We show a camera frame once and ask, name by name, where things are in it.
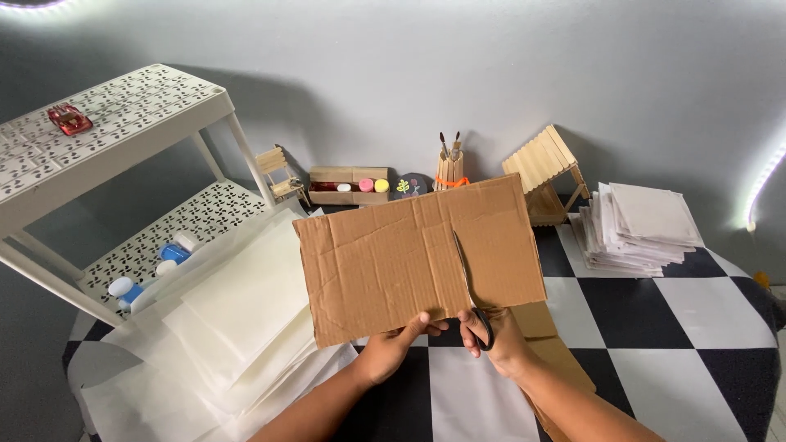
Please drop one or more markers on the open cardboard box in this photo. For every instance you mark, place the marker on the open cardboard box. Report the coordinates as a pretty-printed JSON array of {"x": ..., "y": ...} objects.
[{"x": 347, "y": 195}]

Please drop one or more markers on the blue white glue bottle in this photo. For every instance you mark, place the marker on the blue white glue bottle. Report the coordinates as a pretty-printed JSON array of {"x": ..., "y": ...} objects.
[
  {"x": 126, "y": 290},
  {"x": 172, "y": 253}
]

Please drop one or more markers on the paint brush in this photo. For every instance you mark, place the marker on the paint brush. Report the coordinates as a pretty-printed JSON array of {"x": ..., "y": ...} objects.
[
  {"x": 443, "y": 144},
  {"x": 456, "y": 141}
]

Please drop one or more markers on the stack of square white papers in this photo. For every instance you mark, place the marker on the stack of square white papers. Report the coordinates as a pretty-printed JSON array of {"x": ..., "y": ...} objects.
[{"x": 645, "y": 230}]

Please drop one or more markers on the black white checkered mat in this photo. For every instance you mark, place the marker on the black white checkered mat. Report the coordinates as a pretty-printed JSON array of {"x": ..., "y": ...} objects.
[{"x": 645, "y": 331}]

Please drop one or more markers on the person's right hand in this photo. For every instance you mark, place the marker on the person's right hand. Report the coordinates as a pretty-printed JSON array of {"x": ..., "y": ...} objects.
[{"x": 506, "y": 344}]

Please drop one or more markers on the white led light strip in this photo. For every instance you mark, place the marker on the white led light strip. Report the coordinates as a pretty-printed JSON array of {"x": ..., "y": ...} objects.
[{"x": 761, "y": 184}]

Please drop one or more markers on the brown cardboard strip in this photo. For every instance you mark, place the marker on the brown cardboard strip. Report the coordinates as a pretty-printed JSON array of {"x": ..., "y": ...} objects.
[{"x": 556, "y": 356}]

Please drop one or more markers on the popsicle stick house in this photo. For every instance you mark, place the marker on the popsicle stick house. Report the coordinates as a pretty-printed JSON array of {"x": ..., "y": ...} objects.
[{"x": 543, "y": 163}]

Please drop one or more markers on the dark painted round plaque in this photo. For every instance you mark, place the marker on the dark painted round plaque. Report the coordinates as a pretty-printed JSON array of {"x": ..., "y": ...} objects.
[{"x": 412, "y": 185}]

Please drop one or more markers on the orange band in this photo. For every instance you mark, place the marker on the orange band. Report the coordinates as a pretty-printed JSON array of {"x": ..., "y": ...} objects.
[{"x": 451, "y": 181}]

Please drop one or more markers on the small yellow object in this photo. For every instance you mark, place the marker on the small yellow object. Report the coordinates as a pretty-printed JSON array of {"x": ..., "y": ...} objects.
[{"x": 762, "y": 280}]

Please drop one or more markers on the small white bottle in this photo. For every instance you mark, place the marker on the small white bottle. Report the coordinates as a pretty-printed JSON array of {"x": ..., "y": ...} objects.
[{"x": 186, "y": 240}]

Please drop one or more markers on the yellow paint jar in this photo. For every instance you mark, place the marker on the yellow paint jar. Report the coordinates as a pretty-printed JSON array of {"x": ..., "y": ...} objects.
[{"x": 382, "y": 185}]

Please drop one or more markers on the pink paint jar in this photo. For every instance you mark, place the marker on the pink paint jar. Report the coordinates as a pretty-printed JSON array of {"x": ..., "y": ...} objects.
[{"x": 366, "y": 185}]

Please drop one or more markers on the person's left hand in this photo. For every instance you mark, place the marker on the person's left hand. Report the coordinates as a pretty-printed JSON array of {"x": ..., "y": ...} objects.
[{"x": 387, "y": 353}]

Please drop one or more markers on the popsicle stick brush holder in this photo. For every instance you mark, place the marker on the popsicle stick brush holder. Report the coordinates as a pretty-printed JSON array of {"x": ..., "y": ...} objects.
[{"x": 450, "y": 167}]

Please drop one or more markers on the large brown cardboard sheet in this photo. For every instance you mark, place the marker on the large brown cardboard sheet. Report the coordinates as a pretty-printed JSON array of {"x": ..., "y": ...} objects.
[{"x": 381, "y": 264}]

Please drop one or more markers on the pile of large white sheets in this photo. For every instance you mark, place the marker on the pile of large white sheets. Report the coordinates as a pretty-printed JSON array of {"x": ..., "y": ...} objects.
[{"x": 245, "y": 319}]

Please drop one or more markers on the white plastic shelf rack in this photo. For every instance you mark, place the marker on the white plastic shelf rack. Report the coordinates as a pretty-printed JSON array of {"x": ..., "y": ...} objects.
[{"x": 123, "y": 129}]

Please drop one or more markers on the popsicle stick chair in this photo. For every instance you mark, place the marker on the popsicle stick chair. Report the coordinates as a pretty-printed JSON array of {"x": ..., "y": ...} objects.
[{"x": 279, "y": 175}]

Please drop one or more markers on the red toy car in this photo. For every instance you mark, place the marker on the red toy car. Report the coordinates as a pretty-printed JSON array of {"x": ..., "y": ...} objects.
[{"x": 69, "y": 119}]

